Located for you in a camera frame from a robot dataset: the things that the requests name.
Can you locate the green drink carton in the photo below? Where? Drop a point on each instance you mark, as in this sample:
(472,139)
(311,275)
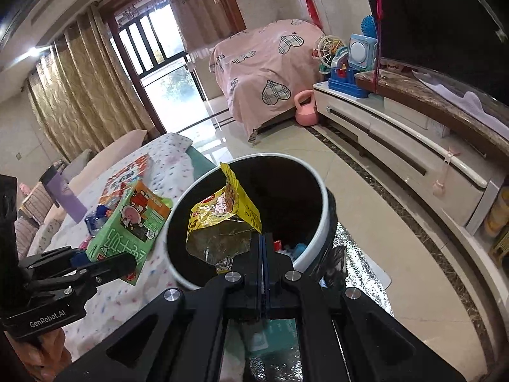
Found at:
(127,223)

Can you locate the yellow canister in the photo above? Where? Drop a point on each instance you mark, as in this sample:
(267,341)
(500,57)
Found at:
(497,215)

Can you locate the red printed picture book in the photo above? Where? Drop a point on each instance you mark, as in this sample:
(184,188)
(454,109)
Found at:
(123,175)

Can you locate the white television cabinet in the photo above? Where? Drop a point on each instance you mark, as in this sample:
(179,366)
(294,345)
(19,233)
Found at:
(397,139)

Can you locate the black flat television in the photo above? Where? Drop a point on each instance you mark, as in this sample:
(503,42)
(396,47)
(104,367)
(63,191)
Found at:
(437,20)

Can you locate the grey pink sofa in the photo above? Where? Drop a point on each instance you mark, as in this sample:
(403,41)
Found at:
(99,155)

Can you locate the yellow snack bag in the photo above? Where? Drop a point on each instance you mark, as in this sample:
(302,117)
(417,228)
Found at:
(222,215)

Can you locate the pink kettlebell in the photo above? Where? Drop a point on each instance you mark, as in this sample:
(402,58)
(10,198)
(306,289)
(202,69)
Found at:
(306,113)

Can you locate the white bin with black liner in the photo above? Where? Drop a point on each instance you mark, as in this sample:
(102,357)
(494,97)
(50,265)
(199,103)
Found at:
(310,223)

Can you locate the pink heart print sheet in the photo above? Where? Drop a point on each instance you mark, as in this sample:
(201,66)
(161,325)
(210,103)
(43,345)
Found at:
(266,67)

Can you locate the striped pink pillow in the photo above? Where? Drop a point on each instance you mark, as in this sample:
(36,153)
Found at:
(35,203)
(26,236)

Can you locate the toy ferris wheel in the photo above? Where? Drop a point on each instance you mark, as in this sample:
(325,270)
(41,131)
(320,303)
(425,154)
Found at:
(328,49)

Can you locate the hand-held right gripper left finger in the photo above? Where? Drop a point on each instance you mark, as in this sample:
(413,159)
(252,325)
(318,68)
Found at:
(246,274)

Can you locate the blue spiky ball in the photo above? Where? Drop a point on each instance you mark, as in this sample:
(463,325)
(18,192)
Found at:
(368,26)

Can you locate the dark blue foil wrapper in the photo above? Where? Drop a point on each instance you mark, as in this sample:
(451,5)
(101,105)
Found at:
(97,219)

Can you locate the purple thermos bottle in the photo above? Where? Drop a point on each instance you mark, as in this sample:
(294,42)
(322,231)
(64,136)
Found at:
(65,195)

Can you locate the white cloth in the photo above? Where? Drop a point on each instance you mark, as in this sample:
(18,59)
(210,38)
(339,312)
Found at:
(469,101)

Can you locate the brown wooden door frame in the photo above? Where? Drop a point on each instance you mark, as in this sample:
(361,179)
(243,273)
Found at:
(234,8)

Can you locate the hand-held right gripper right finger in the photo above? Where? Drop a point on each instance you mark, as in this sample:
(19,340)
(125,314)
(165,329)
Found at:
(278,274)

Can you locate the blue toy machine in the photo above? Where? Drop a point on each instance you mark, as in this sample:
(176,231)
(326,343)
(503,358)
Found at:
(360,53)

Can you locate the silver foil mat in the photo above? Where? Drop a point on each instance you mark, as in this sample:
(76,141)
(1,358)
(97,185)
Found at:
(358,246)

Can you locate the pink hula hoop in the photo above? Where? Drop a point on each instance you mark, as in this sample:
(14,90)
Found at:
(377,28)

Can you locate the person's left hand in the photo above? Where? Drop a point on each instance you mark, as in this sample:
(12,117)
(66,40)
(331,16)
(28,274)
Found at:
(49,346)

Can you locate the beige patterned curtain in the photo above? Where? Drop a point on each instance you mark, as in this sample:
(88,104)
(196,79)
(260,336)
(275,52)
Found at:
(87,83)

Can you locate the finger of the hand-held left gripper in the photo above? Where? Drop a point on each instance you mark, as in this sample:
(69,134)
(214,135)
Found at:
(107,268)
(51,260)

